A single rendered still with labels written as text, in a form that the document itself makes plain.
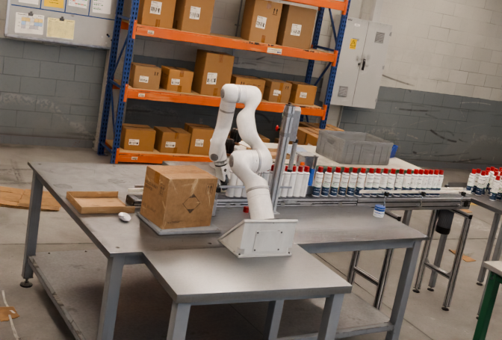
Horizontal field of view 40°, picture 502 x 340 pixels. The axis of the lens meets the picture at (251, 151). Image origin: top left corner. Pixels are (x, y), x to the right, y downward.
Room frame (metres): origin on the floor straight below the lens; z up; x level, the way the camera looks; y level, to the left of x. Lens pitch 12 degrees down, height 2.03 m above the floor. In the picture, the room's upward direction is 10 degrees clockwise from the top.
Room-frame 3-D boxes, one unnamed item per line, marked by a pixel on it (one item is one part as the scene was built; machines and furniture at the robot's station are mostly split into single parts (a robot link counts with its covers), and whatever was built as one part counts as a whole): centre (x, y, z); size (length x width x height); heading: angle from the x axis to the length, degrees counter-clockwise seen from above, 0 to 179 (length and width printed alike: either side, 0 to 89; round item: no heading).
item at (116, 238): (4.14, 0.09, 0.82); 2.10 x 1.50 x 0.02; 124
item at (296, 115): (4.11, -0.20, 1.38); 0.17 x 0.10 x 0.19; 179
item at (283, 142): (4.03, -0.18, 1.16); 0.04 x 0.04 x 0.67; 34
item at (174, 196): (3.49, 0.34, 0.99); 0.30 x 0.24 x 0.27; 129
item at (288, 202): (4.12, -0.06, 0.85); 1.65 x 0.11 x 0.05; 124
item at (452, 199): (4.91, -1.24, 0.47); 1.17 x 0.38 x 0.94; 124
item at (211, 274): (3.23, 0.02, 0.81); 0.90 x 0.90 x 0.04; 29
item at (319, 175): (4.39, -0.47, 0.98); 0.05 x 0.05 x 0.20
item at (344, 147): (6.28, -0.94, 0.91); 0.60 x 0.40 x 0.22; 123
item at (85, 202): (3.57, 0.76, 0.85); 0.30 x 0.26 x 0.04; 124
